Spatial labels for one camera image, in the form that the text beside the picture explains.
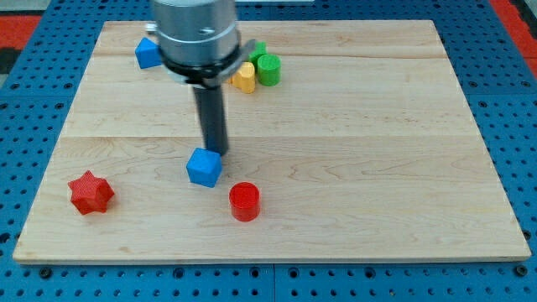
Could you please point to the blue cube block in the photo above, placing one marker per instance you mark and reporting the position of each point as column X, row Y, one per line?
column 204, row 167

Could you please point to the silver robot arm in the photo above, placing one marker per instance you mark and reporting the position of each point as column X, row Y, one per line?
column 199, row 40

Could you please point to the red cylinder block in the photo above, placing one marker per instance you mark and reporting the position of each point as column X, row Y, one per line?
column 244, row 198

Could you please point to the yellow heart block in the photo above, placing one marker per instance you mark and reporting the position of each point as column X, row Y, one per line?
column 245, row 78

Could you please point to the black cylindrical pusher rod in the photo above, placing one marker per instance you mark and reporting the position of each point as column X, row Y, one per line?
column 211, row 112

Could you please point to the green cylinder block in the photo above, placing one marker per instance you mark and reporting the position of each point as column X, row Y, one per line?
column 269, row 67

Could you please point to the wooden board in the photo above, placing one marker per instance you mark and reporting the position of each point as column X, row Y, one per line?
column 365, row 152

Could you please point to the green block behind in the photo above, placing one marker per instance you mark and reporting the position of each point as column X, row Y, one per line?
column 259, row 50

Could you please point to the blue pentagon block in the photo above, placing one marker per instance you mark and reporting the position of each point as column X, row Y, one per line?
column 147, row 54

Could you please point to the red star block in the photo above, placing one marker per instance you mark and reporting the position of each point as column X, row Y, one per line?
column 90, row 193

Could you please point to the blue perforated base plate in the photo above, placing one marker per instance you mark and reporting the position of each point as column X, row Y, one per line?
column 498, row 84

